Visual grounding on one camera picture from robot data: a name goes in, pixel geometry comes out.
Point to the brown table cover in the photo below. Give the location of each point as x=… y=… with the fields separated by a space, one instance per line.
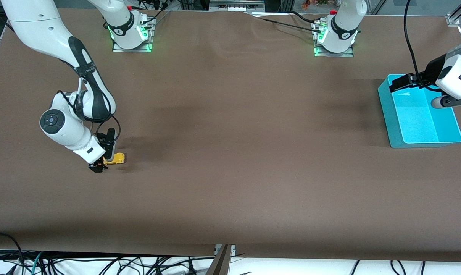
x=230 y=133

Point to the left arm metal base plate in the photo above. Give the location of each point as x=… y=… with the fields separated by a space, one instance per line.
x=345 y=55

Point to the teal plastic bin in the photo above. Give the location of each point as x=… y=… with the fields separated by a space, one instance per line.
x=417 y=122

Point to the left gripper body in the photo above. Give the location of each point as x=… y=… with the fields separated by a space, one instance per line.
x=430 y=71

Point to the silver metal bracket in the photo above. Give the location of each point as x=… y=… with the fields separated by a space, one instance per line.
x=233 y=250

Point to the aluminium frame post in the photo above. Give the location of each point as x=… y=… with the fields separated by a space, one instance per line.
x=287 y=4

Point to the yellow beetle toy car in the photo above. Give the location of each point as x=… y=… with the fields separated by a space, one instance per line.
x=118 y=157

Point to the dark metal table strut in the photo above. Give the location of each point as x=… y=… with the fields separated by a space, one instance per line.
x=221 y=265

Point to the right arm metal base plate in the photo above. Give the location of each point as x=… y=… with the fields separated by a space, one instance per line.
x=118 y=49

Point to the white power strip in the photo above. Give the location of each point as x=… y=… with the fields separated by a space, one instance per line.
x=236 y=7

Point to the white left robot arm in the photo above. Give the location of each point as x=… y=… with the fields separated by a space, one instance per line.
x=343 y=38

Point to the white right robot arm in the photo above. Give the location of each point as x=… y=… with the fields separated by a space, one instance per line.
x=36 y=23

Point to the orange background object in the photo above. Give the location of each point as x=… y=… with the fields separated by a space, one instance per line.
x=307 y=4

